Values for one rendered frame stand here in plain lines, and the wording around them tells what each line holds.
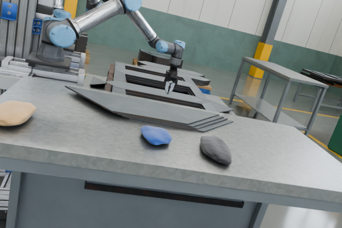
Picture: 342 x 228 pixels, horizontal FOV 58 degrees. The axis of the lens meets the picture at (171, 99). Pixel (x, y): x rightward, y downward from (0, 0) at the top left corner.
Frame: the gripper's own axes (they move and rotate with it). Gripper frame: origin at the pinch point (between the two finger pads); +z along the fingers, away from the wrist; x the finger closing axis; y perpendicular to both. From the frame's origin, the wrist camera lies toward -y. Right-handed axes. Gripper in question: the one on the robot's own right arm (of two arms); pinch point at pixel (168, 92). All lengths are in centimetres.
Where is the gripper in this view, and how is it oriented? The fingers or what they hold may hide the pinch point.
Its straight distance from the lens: 209.6
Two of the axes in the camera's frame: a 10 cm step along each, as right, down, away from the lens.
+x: -9.6, -1.9, -2.1
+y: -1.4, -3.1, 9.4
